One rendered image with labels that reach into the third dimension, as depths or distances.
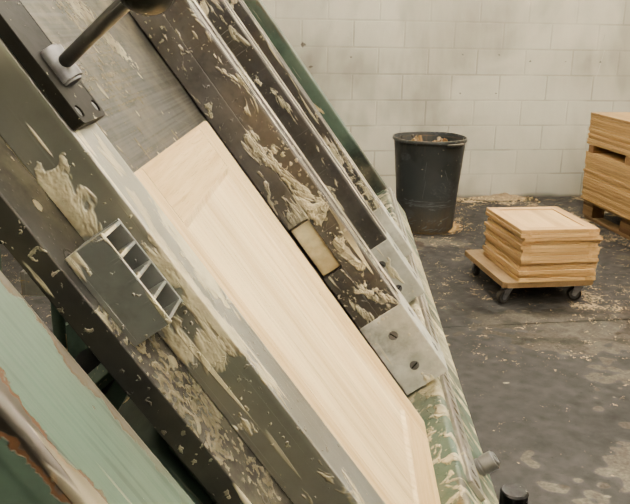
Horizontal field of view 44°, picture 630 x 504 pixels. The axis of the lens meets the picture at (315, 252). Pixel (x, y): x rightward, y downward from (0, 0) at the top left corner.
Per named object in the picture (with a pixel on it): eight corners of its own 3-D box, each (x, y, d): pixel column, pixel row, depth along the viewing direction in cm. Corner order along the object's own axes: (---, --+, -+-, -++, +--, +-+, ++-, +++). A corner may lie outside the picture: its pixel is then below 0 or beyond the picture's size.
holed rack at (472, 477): (481, 502, 91) (485, 499, 91) (467, 483, 90) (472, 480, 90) (393, 195, 249) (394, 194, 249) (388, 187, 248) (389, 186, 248)
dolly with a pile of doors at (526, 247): (595, 304, 411) (605, 229, 399) (499, 307, 402) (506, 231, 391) (545, 268, 469) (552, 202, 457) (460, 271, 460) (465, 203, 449)
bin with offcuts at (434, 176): (471, 236, 534) (479, 141, 516) (398, 238, 526) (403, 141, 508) (448, 218, 583) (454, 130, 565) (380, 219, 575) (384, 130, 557)
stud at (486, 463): (483, 481, 99) (503, 470, 99) (472, 467, 99) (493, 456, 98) (479, 471, 101) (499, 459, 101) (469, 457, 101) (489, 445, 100)
